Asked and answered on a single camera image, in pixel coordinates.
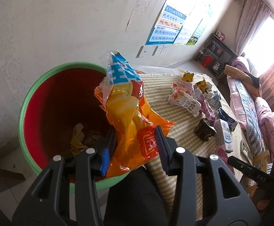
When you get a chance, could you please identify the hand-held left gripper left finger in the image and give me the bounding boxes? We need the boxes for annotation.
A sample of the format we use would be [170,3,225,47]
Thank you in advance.
[12,128,117,226]

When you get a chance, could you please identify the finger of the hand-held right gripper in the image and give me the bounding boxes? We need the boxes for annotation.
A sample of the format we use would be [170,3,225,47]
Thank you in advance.
[227,156,272,182]

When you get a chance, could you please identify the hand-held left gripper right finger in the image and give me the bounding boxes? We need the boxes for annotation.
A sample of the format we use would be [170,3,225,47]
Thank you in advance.
[154,125,261,226]

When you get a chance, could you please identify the orange snack bag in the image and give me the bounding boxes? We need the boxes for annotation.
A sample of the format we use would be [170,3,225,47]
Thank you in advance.
[94,50,175,178]

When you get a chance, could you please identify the strawberry print carton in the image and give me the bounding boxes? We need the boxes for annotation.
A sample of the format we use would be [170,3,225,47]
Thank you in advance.
[167,88,201,118]

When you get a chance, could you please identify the dark blue cookie wrapper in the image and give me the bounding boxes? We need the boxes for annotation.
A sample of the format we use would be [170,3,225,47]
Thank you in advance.
[218,107,238,131]

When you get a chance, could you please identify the green bin with red inside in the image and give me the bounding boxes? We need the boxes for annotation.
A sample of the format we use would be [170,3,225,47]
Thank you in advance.
[18,62,130,191]

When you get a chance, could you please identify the cardboard piece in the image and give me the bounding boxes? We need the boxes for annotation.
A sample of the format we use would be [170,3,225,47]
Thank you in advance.
[252,150,271,168]

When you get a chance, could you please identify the crumpled grey paper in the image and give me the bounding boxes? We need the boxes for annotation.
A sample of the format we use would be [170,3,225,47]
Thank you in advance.
[83,129,105,147]

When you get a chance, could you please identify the pink crumpled wrapper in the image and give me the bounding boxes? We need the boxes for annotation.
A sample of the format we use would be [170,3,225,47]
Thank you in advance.
[214,145,236,175]

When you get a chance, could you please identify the yellow wrapper scrap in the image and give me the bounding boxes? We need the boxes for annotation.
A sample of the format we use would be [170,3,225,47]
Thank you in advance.
[70,122,86,156]

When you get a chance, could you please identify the white and blue carton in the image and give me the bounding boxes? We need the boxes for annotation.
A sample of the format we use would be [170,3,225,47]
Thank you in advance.
[214,119,234,153]

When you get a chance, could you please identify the checked beige tablecloth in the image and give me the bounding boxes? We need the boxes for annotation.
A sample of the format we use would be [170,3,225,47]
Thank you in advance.
[133,70,253,219]

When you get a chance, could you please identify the dark brown crumpled wrapper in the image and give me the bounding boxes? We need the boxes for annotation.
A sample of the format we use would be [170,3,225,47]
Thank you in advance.
[194,118,217,142]

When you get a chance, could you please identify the person's black trousers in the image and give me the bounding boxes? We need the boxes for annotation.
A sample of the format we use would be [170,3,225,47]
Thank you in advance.
[103,167,169,226]

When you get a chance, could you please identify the purple pink wrapper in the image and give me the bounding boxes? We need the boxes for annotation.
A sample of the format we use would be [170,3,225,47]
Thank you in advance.
[193,88,216,123]

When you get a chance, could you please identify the white crumpled wrapper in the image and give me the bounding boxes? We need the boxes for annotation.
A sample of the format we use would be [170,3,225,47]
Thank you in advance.
[173,78,194,92]

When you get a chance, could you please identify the grey-blue crumpled wrapper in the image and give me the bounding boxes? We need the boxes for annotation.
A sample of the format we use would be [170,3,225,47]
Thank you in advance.
[210,91,222,107]

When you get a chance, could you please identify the yellow black crumpled wrapper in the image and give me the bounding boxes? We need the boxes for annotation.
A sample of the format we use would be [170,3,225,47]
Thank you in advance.
[195,78,213,93]

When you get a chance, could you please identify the yellow crumpled snack wrapper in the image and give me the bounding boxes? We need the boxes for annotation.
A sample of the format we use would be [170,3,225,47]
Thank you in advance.
[182,72,195,82]

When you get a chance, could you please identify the black cloth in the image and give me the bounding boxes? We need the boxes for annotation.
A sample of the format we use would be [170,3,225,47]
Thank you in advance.
[244,71,261,92]

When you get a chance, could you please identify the brown pillow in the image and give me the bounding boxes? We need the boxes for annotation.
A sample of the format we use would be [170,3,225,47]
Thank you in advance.
[224,65,262,97]

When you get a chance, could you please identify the red box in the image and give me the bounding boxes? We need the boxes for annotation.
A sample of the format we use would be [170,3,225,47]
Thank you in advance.
[201,56,214,69]

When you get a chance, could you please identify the dark metal shelf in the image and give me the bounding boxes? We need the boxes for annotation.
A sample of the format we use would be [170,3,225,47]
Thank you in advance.
[195,33,237,80]

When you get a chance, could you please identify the pink curtain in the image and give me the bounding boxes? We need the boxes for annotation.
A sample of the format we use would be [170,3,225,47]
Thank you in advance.
[236,0,274,116]

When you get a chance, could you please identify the large white wall plate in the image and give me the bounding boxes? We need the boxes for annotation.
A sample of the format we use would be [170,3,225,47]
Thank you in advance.
[136,45,152,58]

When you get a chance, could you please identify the white chart wall poster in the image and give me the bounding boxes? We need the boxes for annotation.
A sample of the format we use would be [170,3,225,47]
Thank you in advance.
[173,0,213,45]

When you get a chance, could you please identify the green-edged wall poster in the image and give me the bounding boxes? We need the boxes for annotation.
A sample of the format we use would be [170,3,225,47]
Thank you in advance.
[186,19,207,46]

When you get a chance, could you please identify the blue letter wall poster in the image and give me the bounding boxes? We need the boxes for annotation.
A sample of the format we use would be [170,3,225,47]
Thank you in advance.
[145,3,188,46]

